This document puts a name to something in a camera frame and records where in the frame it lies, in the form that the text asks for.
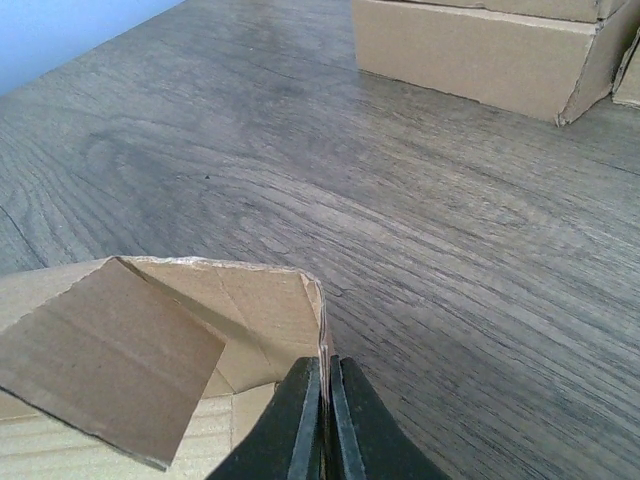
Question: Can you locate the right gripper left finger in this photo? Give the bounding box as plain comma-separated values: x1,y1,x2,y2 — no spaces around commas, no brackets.
207,357,321,480

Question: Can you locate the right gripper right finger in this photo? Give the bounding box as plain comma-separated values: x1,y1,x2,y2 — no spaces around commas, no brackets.
327,356,448,480

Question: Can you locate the cardboard box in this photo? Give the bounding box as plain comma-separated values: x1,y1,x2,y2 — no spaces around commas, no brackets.
1,256,333,479

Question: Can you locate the bottom large folded box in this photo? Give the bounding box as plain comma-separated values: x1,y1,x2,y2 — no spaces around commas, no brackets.
352,1,639,126

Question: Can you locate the bottom small folded box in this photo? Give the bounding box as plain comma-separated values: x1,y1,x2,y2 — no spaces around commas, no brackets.
611,33,640,109

